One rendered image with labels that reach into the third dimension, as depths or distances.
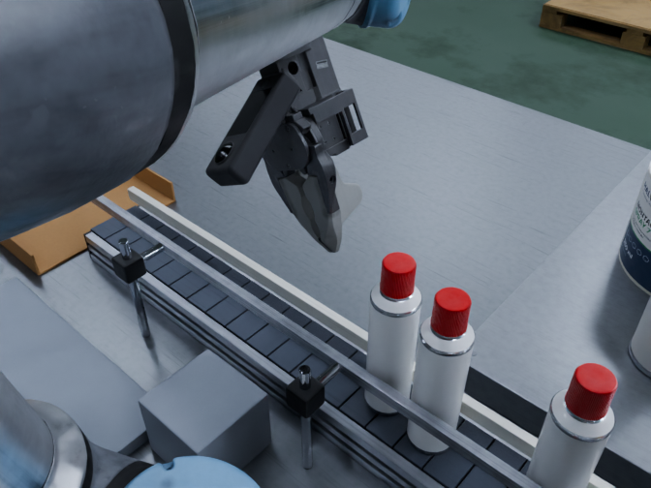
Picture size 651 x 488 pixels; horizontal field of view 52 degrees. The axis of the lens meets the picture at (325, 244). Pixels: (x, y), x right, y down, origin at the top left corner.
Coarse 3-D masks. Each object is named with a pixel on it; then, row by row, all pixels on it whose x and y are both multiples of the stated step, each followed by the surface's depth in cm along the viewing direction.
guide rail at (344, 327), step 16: (128, 192) 103; (144, 208) 102; (160, 208) 98; (176, 224) 97; (192, 224) 95; (208, 240) 93; (224, 256) 92; (240, 256) 90; (256, 272) 88; (272, 288) 87; (288, 288) 85; (304, 304) 83; (320, 304) 83; (320, 320) 83; (336, 320) 80; (352, 336) 79; (464, 400) 71; (480, 416) 70; (496, 416) 69; (496, 432) 70; (512, 432) 68; (528, 448) 67; (592, 480) 64
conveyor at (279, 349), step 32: (160, 224) 101; (160, 256) 95; (192, 288) 90; (256, 288) 90; (224, 320) 85; (256, 320) 85; (288, 352) 81; (352, 352) 81; (352, 384) 77; (352, 416) 74; (384, 416) 74; (448, 480) 68; (480, 480) 68
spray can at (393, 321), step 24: (384, 264) 63; (408, 264) 62; (384, 288) 64; (408, 288) 63; (384, 312) 64; (408, 312) 64; (384, 336) 66; (408, 336) 66; (384, 360) 68; (408, 360) 69; (408, 384) 72; (384, 408) 73
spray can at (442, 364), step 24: (456, 288) 60; (432, 312) 60; (456, 312) 58; (432, 336) 61; (456, 336) 60; (432, 360) 61; (456, 360) 60; (432, 384) 63; (456, 384) 63; (432, 408) 65; (456, 408) 66; (408, 432) 71
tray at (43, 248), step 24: (144, 168) 116; (120, 192) 116; (144, 192) 116; (168, 192) 114; (72, 216) 110; (96, 216) 110; (24, 240) 105; (48, 240) 105; (72, 240) 105; (48, 264) 101
